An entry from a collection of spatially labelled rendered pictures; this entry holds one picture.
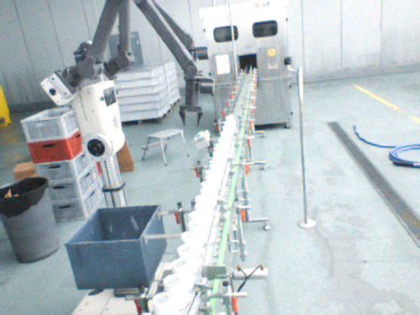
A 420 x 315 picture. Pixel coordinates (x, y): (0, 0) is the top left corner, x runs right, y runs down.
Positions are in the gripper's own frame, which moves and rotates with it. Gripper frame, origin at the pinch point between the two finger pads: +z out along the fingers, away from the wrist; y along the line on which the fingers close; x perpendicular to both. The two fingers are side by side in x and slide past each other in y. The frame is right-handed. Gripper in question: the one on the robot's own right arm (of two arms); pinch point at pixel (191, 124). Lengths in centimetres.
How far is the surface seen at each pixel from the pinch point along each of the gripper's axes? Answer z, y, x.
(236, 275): 19, 26, -81
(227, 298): 18, 24, -92
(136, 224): 48, -24, -11
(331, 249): 115, 94, 93
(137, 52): 30, -350, 1016
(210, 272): 19, 19, -80
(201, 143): 21.6, -1.2, 41.4
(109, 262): 48, -25, -41
